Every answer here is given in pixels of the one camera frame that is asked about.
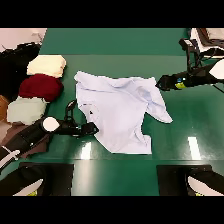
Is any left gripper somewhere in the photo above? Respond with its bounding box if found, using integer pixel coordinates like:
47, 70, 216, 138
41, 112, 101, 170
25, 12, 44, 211
57, 120, 100, 138

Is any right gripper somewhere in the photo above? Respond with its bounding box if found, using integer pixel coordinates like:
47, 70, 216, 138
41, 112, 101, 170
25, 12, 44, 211
155, 74, 188, 92

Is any light blue shirt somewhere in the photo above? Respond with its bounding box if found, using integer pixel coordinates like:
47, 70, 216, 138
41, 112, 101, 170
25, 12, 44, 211
73, 70, 174, 155

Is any dark brown garment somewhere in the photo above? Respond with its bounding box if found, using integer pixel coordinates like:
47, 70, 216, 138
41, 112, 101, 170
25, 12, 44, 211
0, 121, 53, 160

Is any white garment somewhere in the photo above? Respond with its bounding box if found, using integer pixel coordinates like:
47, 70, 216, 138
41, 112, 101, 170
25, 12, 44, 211
189, 27, 224, 58

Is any pale green garment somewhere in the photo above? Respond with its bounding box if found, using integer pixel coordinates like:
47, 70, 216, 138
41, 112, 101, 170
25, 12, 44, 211
6, 96, 48, 126

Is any dark red garment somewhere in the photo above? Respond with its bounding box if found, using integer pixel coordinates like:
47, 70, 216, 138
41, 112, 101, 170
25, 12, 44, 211
18, 73, 65, 103

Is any dark striped garment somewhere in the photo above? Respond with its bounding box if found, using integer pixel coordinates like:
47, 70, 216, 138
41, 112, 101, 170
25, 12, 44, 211
195, 27, 224, 50

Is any cream garment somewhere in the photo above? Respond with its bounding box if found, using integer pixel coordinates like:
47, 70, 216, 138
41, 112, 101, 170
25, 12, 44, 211
26, 54, 67, 79

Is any orange-brown garment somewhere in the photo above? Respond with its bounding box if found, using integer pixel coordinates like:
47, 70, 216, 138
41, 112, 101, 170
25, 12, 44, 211
0, 94, 10, 123

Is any black garment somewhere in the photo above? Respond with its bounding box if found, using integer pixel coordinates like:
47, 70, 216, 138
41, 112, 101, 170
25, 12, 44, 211
0, 42, 42, 103

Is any pale pink garment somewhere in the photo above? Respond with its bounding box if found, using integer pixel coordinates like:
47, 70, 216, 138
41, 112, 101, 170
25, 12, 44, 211
0, 27, 48, 53

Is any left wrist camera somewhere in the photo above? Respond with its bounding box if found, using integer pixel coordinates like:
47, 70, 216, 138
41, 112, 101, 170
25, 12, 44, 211
63, 99, 78, 124

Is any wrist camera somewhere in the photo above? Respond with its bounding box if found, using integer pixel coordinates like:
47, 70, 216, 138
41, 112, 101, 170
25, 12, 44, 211
63, 99, 78, 124
178, 37, 203, 72

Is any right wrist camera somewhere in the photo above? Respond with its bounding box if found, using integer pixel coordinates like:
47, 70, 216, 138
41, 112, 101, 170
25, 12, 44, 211
178, 37, 203, 72

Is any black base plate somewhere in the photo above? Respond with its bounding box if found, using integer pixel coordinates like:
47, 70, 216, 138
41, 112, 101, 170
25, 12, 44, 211
156, 164, 214, 197
18, 162, 75, 197

